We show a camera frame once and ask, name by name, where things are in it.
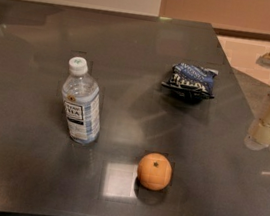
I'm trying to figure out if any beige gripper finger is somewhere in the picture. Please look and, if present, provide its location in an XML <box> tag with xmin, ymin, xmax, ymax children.
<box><xmin>251</xmin><ymin>120</ymin><xmax>270</xmax><ymax>146</ymax></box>

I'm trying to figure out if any blue chip bag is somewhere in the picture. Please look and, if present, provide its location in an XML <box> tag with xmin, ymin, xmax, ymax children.
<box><xmin>162</xmin><ymin>63</ymin><xmax>218</xmax><ymax>101</ymax></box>

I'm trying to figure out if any orange fruit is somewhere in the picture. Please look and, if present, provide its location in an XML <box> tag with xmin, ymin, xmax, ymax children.
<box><xmin>137</xmin><ymin>152</ymin><xmax>172</xmax><ymax>191</ymax></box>

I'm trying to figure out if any clear tea water bottle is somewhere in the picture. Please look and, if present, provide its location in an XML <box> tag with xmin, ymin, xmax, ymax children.
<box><xmin>61</xmin><ymin>56</ymin><xmax>100</xmax><ymax>145</ymax></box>

